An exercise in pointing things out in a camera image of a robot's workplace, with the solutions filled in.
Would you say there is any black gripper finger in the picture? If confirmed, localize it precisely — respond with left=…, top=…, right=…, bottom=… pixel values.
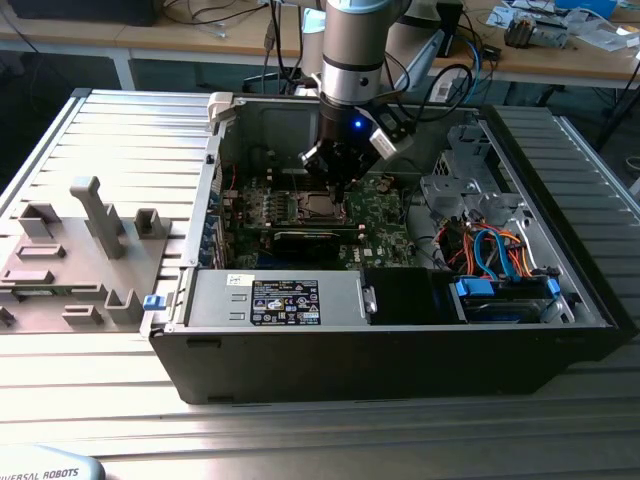
left=345, top=142, right=386, bottom=189
left=298, top=141, right=352, bottom=204

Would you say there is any silver CPU with green edge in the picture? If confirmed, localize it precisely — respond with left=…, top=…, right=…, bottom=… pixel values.
left=305, top=195, right=337, bottom=217

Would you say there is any metal socket cover frame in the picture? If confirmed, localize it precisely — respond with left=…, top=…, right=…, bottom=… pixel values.
left=298, top=191, right=352, bottom=225

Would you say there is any dark CPU cooler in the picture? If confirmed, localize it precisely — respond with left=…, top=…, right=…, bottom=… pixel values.
left=503, top=13, right=540, bottom=50

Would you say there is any green motherboard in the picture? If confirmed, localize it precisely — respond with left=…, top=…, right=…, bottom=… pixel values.
left=222, top=172, right=420, bottom=270

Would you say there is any black graphics card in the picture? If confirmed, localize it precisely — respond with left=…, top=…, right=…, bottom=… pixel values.
left=269, top=227, right=344, bottom=261

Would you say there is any grey metal drive cage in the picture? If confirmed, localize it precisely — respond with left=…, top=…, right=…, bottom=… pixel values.
left=418, top=123, right=532, bottom=236

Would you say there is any pale grey slanted stand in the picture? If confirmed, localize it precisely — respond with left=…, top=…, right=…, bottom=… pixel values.
left=397, top=27, right=446, bottom=99

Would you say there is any beige case latch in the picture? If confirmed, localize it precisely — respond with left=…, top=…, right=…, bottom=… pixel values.
left=207, top=92, right=236, bottom=124

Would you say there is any black drive bay box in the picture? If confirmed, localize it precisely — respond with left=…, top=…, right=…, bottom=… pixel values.
left=360, top=266, right=456, bottom=327

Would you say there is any hard disk in blue carrier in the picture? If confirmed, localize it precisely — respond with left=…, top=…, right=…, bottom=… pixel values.
left=448, top=277, right=562, bottom=324

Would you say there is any grey power supply with label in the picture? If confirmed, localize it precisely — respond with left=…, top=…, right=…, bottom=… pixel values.
left=184, top=269, right=371, bottom=329

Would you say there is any light wooden desk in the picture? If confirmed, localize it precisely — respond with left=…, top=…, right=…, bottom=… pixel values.
left=429, top=0, right=640, bottom=94
left=0, top=0, right=306, bottom=91

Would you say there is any black open PC case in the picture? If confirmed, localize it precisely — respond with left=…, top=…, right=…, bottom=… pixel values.
left=148, top=92, right=634, bottom=406

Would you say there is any blue box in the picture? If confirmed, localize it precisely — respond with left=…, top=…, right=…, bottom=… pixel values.
left=554, top=0, right=619, bottom=20

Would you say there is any grey parts rack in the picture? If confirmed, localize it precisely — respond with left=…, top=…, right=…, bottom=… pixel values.
left=0, top=175, right=174, bottom=335

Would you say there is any black monitor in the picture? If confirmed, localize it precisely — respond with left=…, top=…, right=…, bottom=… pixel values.
left=7, top=0, right=159, bottom=27

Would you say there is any grey Universal Robots teach pendant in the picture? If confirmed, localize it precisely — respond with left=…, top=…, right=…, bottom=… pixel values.
left=0, top=444, right=107, bottom=480

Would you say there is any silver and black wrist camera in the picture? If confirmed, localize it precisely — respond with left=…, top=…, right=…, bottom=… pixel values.
left=367, top=105, right=416, bottom=161

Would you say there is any thin blue wire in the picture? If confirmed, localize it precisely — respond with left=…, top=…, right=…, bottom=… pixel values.
left=472, top=228, right=501, bottom=280

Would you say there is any flat blue wire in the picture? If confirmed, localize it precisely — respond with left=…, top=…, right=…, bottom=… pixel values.
left=488, top=227, right=524, bottom=284

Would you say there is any orange wire bundle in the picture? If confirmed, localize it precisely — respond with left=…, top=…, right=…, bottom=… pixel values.
left=444, top=224, right=535, bottom=279

